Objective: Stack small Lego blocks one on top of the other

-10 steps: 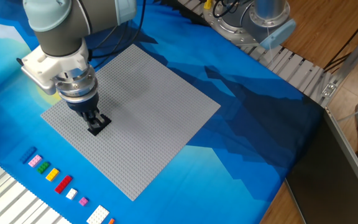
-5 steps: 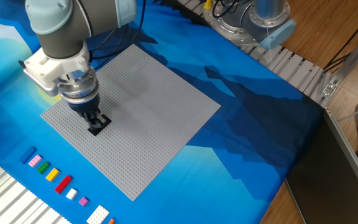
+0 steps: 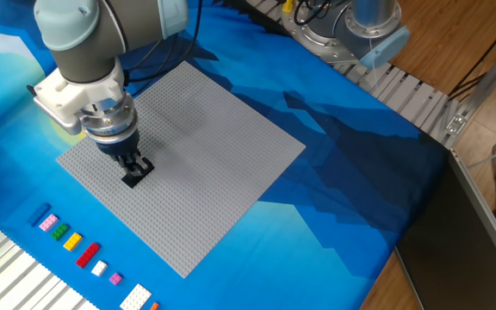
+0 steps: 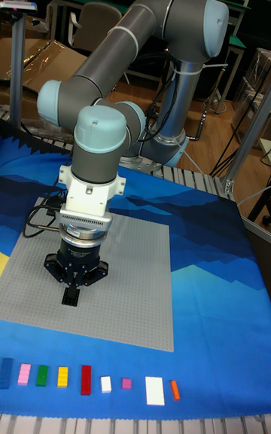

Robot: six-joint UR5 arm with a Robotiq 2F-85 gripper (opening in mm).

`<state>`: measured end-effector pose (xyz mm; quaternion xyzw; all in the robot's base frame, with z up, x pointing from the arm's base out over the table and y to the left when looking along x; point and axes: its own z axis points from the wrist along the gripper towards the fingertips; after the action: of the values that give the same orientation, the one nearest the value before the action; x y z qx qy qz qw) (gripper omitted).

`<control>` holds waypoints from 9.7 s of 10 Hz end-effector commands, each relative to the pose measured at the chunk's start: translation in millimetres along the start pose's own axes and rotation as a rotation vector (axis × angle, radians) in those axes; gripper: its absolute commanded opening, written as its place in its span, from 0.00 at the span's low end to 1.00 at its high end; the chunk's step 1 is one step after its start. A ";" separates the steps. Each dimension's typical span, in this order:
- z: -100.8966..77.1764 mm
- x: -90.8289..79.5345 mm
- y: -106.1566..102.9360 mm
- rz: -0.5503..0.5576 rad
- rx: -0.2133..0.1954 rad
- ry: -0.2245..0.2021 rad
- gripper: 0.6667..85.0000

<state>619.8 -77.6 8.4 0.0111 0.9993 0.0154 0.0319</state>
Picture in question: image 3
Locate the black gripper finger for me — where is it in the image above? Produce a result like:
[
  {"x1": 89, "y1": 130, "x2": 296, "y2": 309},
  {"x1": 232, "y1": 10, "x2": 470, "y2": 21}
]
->
[
  {"x1": 129, "y1": 150, "x2": 155, "y2": 173},
  {"x1": 115, "y1": 153, "x2": 144, "y2": 178}
]

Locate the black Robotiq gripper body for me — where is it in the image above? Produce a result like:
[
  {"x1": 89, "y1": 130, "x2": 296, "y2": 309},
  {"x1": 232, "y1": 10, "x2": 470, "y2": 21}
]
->
[{"x1": 95, "y1": 127, "x2": 141, "y2": 158}]

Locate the black Lego plate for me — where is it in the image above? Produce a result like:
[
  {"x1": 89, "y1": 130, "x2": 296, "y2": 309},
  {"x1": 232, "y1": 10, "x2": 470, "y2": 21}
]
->
[{"x1": 121, "y1": 163, "x2": 155, "y2": 189}]

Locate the large grey Lego baseplate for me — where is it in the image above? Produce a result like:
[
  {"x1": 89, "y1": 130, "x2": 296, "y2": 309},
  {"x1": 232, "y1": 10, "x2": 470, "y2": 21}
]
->
[{"x1": 56, "y1": 59, "x2": 307, "y2": 279}]

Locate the yellow Lego brick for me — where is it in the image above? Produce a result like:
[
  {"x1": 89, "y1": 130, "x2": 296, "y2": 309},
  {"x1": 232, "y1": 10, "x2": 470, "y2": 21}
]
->
[{"x1": 62, "y1": 232, "x2": 84, "y2": 252}]

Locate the green Lego brick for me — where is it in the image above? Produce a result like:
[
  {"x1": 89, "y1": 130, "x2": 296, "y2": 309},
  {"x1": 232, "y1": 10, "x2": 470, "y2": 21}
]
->
[{"x1": 50, "y1": 222, "x2": 71, "y2": 242}]

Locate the red Lego brick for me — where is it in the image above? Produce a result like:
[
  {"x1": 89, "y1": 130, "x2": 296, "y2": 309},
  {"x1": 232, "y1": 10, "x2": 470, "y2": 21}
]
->
[{"x1": 74, "y1": 241, "x2": 102, "y2": 270}]

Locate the pink Lego brick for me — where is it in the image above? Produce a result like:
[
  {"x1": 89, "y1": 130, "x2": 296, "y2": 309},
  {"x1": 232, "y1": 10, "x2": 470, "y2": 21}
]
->
[{"x1": 38, "y1": 213, "x2": 59, "y2": 233}]

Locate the blue Lego brick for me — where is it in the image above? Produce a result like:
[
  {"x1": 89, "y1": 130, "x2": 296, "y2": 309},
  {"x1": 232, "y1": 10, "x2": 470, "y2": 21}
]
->
[{"x1": 27, "y1": 201, "x2": 53, "y2": 228}]

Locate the small white Lego brick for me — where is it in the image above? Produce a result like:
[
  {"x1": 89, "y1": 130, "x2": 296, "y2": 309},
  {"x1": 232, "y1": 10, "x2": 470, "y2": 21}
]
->
[{"x1": 90, "y1": 259, "x2": 109, "y2": 277}]

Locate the large white Lego plate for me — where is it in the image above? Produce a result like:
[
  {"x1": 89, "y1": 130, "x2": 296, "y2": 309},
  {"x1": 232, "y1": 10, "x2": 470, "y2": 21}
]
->
[{"x1": 119, "y1": 282, "x2": 153, "y2": 310}]

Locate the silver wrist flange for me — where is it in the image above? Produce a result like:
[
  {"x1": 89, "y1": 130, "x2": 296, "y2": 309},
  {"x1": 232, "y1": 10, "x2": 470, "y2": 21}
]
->
[{"x1": 77, "y1": 92, "x2": 140, "y2": 143}]

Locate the blue mountain print cloth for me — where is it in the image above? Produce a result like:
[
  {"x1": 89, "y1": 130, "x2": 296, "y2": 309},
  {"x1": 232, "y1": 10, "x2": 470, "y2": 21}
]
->
[{"x1": 0, "y1": 0, "x2": 450, "y2": 310}]

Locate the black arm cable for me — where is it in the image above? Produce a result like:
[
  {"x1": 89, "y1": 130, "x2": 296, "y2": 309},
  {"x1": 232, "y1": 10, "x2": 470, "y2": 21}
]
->
[{"x1": 121, "y1": 0, "x2": 204, "y2": 98}]

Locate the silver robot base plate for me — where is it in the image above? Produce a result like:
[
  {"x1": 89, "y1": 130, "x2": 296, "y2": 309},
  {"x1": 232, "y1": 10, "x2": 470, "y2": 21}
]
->
[{"x1": 281, "y1": 3, "x2": 363, "y2": 65}]

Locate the black looped cable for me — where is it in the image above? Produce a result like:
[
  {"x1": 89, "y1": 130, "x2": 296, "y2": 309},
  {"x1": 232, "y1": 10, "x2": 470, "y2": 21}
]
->
[{"x1": 293, "y1": 0, "x2": 333, "y2": 28}]

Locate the dark panel with metal frame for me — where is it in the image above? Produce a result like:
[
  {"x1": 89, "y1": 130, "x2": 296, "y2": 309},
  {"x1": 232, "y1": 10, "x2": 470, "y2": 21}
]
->
[{"x1": 394, "y1": 147, "x2": 496, "y2": 310}]

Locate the aluminium beam with corner bracket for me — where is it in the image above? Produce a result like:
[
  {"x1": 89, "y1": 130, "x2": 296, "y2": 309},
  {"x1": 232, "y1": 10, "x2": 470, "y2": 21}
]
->
[{"x1": 443, "y1": 28, "x2": 496, "y2": 150}]

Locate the black floor cable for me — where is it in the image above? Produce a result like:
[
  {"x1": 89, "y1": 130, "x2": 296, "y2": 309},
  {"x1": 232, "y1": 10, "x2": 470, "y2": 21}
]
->
[{"x1": 447, "y1": 8, "x2": 496, "y2": 100}]

